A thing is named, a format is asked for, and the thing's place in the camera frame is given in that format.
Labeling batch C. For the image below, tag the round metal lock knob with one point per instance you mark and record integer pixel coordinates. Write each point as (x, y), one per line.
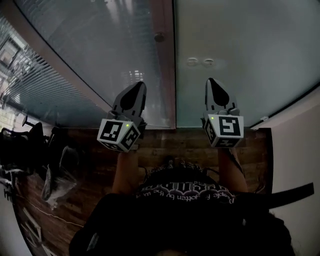
(159, 37)

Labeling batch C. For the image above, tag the black mesh office chair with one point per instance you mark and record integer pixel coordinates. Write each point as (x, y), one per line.
(15, 150)

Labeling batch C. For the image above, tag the office chair with plastic cover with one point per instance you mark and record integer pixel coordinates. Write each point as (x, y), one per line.
(57, 180)

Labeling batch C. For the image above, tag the frosted glass door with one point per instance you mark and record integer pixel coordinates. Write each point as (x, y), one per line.
(250, 37)

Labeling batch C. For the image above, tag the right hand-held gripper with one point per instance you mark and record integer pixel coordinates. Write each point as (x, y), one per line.
(228, 127)

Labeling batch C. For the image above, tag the person's left forearm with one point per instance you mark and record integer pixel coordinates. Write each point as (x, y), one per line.
(125, 172)

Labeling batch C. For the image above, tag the person's black printed shirt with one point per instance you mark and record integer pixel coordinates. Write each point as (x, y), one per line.
(175, 225)

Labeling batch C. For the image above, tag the white tape floor markings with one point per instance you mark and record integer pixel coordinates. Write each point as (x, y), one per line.
(33, 221)

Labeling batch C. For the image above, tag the glass partition with striped film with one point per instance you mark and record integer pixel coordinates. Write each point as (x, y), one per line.
(37, 82)

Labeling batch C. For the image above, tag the person's patterned trousers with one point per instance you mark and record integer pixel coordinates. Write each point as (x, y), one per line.
(185, 166)

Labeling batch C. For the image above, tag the frosted glass side panel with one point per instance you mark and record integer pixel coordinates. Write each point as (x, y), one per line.
(100, 50)

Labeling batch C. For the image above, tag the person's right forearm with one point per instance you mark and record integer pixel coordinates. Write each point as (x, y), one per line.
(231, 170)

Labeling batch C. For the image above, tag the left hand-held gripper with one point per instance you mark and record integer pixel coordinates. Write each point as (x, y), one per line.
(112, 133)

